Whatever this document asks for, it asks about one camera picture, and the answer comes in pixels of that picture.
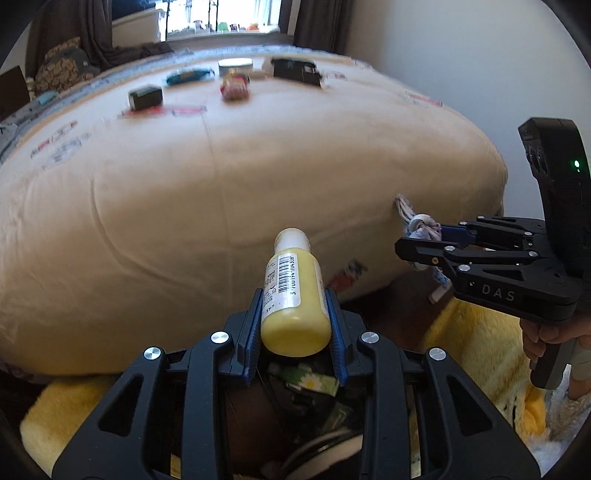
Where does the yellow lotion bottle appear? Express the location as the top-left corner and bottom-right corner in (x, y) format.
(260, 228), (332, 358)

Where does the black white box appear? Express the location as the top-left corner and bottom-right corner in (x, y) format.
(262, 58), (322, 87)

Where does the pink green knitted toy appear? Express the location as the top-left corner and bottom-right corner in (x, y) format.
(221, 73), (250, 102)

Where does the dark green bottle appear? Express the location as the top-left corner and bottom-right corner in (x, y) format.
(128, 85), (163, 111)

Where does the person's right hand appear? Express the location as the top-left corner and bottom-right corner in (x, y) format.
(520, 313), (591, 362)

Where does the cream printed bed sheet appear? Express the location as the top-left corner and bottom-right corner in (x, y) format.
(1, 47), (508, 377)

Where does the dark right curtain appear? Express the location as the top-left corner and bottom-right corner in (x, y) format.
(279, 0), (356, 54)

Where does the dark curtain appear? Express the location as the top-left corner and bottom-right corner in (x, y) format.
(279, 0), (356, 54)
(25, 0), (172, 77)

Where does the round silver tin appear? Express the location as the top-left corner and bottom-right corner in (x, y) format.
(217, 57), (253, 78)

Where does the grey patterned blanket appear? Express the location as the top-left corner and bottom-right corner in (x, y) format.
(1, 48), (193, 164)

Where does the blue wet wipes pack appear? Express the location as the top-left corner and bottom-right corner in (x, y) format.
(165, 68), (214, 87)

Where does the dark wooden headboard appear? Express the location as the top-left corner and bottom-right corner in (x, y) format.
(0, 66), (30, 121)

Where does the brown patterned pillow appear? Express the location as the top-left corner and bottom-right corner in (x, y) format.
(33, 37), (100, 96)

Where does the window with toys on sill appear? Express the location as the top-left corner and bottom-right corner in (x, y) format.
(111, 0), (283, 47)

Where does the dark left curtain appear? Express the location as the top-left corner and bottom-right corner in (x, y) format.
(25, 0), (172, 77)

